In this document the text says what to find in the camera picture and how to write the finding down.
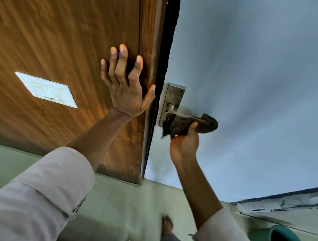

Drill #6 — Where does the dark grey cleaning cloth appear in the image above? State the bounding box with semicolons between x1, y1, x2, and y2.
161;113;218;139

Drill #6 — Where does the metal door lever handle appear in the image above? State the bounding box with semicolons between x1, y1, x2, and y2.
158;82;202;128

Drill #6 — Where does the person's right hand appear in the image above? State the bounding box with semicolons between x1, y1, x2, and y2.
170;121;200;164

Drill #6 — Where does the white shirt sleeve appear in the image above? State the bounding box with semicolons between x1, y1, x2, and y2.
194;208;250;241
0;146;96;241

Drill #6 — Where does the person's bare foot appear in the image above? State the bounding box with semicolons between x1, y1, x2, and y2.
161;216;174;239

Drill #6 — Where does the white left shirt sleeve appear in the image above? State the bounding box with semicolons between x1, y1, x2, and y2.
0;146;96;241

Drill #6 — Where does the person's left forearm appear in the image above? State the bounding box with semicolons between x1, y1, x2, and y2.
66;107;133;172

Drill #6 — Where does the white switch plate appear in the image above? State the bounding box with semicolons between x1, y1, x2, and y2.
15;72;78;109

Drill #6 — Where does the white right shirt sleeve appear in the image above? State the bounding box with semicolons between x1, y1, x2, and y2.
194;208;250;241

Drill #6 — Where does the grey-blue door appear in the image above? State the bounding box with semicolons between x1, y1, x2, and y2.
144;0;318;203

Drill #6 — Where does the green plastic bucket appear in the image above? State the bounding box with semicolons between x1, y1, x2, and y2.
248;225;302;241

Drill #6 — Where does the brown wooden panel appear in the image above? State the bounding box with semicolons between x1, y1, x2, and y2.
0;0;167;185

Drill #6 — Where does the white chipped door sill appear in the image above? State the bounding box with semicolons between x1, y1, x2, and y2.
237;192;318;215

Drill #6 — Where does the grey trouser leg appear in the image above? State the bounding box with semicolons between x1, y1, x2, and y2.
161;233;182;241

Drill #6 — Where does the person's right forearm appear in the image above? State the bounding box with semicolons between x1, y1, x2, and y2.
174;156;223;230

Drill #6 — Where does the person's left hand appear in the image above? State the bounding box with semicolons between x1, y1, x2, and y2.
101;44;156;119

